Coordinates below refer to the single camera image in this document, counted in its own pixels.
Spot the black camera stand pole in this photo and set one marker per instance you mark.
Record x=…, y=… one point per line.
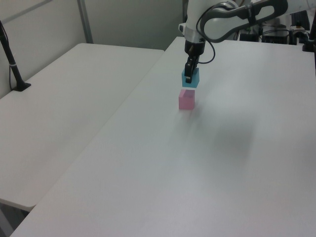
x=11, y=59

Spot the white side table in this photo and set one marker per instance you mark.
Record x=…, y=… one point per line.
x=61, y=111

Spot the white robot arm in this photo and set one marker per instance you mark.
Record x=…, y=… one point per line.
x=222, y=22

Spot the blue foam cube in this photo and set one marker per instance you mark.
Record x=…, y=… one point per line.
x=195, y=79

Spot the black electronics box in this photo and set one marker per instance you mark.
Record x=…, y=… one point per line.
x=275, y=36

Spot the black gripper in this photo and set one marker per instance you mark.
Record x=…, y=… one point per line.
x=195, y=48

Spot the black clamp mount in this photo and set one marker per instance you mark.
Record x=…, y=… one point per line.
x=310, y=37

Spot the pink foam cube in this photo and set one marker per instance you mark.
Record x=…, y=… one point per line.
x=186, y=101

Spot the grey partition post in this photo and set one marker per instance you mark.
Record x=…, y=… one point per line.
x=85, y=21

